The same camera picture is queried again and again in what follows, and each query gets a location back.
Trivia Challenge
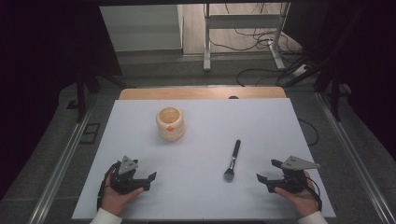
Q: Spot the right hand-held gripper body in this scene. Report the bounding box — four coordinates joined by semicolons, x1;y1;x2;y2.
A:
266;155;321;195

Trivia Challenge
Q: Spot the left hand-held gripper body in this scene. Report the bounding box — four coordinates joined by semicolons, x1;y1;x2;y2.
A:
108;155;153;196

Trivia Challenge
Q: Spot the black makeup brush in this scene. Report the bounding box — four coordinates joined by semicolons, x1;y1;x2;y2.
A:
222;138;242;182

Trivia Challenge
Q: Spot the cream ceramic cup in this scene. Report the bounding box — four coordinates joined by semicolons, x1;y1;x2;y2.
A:
155;105;187;142

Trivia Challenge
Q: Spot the person's left hand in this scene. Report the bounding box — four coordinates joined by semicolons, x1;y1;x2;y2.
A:
100;172;145;217

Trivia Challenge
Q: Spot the person's right hand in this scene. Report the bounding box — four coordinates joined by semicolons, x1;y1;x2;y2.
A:
273;170;320;218

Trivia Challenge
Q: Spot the person's left white sleeve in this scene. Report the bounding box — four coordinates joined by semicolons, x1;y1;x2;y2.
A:
90;207;123;224

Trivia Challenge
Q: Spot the person's white sleeve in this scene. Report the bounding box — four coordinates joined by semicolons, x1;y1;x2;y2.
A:
297;211;329;224
90;207;123;224

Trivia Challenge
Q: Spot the person's right white sleeve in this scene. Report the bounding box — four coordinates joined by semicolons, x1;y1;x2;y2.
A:
297;211;329;224

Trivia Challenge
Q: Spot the white table sheet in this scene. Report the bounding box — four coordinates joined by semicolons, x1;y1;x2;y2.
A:
71;98;337;221

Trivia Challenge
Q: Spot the wooden table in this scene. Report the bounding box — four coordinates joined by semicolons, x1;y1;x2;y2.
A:
119;86;288;101

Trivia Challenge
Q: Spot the black metal stand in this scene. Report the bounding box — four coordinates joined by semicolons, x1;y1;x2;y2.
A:
65;69;129;123
279;4;354;122

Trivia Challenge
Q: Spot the white power strip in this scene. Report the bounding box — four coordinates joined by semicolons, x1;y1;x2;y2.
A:
291;63;310;77

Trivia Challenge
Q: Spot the white partition panel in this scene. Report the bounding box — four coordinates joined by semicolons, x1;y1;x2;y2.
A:
99;4;184;53

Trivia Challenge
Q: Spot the black curtain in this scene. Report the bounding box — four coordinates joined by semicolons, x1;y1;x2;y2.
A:
281;0;396;162
0;0;123;200

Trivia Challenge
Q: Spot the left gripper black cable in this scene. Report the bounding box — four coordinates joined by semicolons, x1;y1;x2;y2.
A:
96;161;121;212

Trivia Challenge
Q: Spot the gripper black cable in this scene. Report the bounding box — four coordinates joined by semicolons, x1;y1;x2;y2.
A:
303;176;324;213
96;161;121;212

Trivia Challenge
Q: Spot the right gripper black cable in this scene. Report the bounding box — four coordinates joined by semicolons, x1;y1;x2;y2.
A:
303;176;324;213

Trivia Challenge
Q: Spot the black cable beside table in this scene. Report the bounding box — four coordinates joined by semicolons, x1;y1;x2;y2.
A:
298;117;320;147

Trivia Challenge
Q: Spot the black floor frame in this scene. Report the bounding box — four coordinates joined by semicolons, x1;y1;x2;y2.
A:
78;122;102;145

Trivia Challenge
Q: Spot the aluminium floor rail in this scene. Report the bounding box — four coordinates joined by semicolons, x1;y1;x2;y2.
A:
315;91;396;224
27;94;98;224

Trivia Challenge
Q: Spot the black floor cable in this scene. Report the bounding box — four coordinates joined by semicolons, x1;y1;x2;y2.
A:
235;67;295;88

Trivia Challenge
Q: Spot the tangle of black cables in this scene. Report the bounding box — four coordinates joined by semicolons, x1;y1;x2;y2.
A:
207;3;302;54

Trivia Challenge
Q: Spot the white metal desk frame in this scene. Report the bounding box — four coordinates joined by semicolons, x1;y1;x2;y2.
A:
202;2;292;73

